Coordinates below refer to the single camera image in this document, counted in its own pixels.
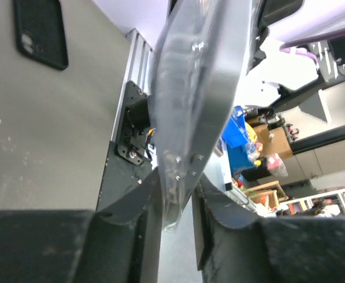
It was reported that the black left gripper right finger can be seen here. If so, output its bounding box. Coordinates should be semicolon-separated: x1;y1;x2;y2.
192;176;345;283

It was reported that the cardboard box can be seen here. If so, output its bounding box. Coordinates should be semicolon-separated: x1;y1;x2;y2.
246;124;293;159

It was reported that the black phone case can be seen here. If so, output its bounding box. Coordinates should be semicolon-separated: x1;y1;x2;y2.
12;0;69;71

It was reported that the clear transparent phone case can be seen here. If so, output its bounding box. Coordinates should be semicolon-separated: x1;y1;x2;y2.
147;0;229;233

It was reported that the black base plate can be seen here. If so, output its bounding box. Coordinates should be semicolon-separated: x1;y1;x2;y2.
97;81;152;218

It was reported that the blue storage bin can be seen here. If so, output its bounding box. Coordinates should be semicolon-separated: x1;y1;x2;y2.
221;106;259;174

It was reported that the black screen smartphone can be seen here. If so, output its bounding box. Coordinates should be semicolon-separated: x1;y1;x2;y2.
172;0;253;219

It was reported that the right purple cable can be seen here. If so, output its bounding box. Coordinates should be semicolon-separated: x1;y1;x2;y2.
280;26;345;64

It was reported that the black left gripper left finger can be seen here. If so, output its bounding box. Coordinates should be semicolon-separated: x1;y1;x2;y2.
0;170;162;282

